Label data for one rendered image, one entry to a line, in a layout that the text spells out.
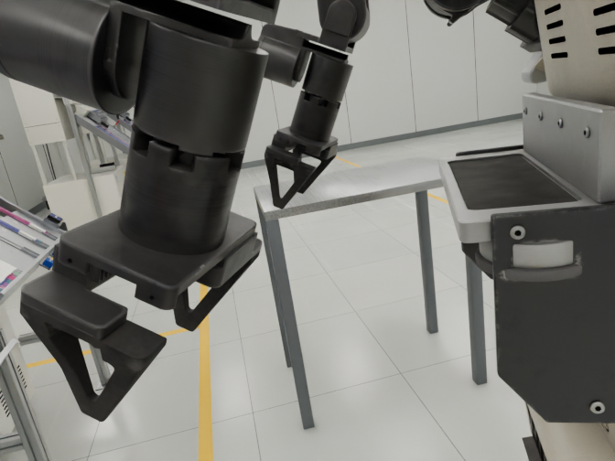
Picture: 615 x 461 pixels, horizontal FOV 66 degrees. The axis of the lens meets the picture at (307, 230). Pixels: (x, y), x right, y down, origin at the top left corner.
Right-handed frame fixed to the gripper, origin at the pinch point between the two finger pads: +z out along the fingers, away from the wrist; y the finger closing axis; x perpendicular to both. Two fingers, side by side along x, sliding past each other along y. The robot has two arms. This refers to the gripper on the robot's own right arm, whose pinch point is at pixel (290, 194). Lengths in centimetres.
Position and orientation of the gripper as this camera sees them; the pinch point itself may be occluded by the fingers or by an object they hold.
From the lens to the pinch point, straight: 69.8
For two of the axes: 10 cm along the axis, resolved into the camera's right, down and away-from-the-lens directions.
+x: 9.1, 3.7, -1.6
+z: -3.0, 8.8, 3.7
